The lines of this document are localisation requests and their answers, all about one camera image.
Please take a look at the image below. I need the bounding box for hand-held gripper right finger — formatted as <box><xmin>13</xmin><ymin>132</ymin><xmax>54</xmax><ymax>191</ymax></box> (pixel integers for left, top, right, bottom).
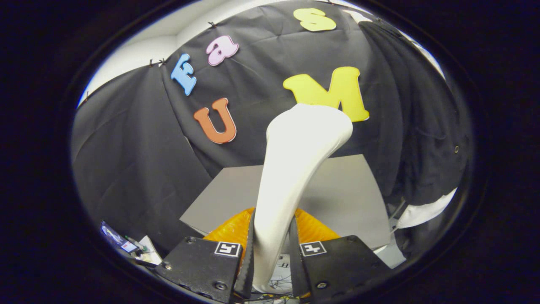
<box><xmin>288</xmin><ymin>208</ymin><xmax>391</xmax><ymax>301</ymax></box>

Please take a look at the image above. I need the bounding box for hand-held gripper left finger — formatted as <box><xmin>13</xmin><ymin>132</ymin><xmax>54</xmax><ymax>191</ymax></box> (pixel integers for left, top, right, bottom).
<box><xmin>154</xmin><ymin>207</ymin><xmax>256</xmax><ymax>304</ymax></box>

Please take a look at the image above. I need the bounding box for black jacket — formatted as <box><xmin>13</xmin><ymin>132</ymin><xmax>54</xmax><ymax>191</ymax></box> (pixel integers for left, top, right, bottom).
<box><xmin>359</xmin><ymin>19</ymin><xmax>473</xmax><ymax>206</ymax></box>

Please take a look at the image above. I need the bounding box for grey cabinet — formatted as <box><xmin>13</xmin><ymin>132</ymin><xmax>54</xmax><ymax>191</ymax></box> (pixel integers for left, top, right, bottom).
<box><xmin>179</xmin><ymin>154</ymin><xmax>393</xmax><ymax>250</ymax></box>

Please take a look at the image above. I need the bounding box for white mannequin torso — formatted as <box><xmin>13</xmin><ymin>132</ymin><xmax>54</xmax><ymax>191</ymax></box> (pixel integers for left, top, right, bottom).
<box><xmin>397</xmin><ymin>188</ymin><xmax>458</xmax><ymax>229</ymax></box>

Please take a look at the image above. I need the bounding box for black backdrop cloth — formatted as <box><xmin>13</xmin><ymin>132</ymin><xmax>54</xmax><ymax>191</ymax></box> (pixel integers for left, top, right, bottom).
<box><xmin>72</xmin><ymin>0</ymin><xmax>473</xmax><ymax>254</ymax></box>

